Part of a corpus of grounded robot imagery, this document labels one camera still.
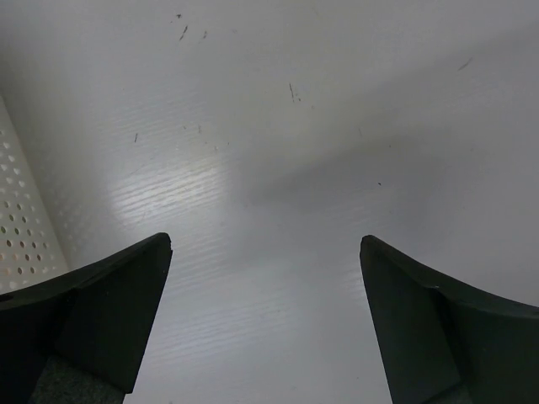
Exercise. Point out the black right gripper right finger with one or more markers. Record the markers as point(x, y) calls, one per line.
point(444, 341)

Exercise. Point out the white perforated plastic box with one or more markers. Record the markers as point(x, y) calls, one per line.
point(30, 251)

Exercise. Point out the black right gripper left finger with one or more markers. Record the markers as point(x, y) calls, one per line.
point(81, 337)

